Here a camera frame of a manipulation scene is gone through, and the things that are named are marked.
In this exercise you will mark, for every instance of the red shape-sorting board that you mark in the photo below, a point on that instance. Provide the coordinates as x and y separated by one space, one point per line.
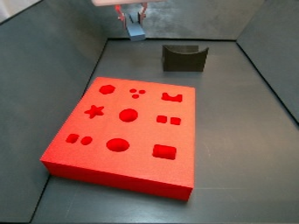
129 138

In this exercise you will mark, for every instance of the black curved cradle stand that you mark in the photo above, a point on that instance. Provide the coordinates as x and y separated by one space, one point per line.
185 58

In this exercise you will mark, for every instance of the blue double-square slotted block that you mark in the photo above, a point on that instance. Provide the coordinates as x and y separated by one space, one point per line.
134 28

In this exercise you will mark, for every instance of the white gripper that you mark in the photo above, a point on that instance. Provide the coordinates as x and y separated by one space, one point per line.
122 17

